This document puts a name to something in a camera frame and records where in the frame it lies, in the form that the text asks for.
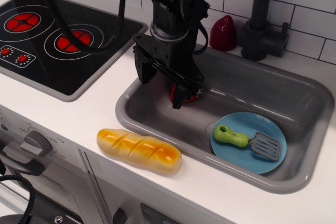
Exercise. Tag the dark grey faucet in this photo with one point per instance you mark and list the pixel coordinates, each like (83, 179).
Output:
(256, 37)

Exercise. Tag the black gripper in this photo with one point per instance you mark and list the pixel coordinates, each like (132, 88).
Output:
(173, 59)

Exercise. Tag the yellow toy bread loaf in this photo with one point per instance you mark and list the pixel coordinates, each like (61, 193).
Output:
(145, 151)

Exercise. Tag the grey oven knob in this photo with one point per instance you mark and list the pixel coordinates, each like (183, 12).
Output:
(36, 144)

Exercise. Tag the green handled grey spatula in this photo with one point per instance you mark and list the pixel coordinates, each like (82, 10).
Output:
(261, 144)

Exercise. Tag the blue plastic plate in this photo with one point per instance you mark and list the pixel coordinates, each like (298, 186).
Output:
(249, 123)

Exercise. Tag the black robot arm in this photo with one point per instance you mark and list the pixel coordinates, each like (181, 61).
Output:
(177, 20)

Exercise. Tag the grey plastic sink basin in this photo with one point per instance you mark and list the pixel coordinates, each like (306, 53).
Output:
(248, 97)

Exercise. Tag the red round toy object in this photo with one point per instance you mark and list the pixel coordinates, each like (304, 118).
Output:
(173, 90)

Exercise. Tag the black toy stove top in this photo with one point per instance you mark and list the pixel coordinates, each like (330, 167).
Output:
(34, 51)

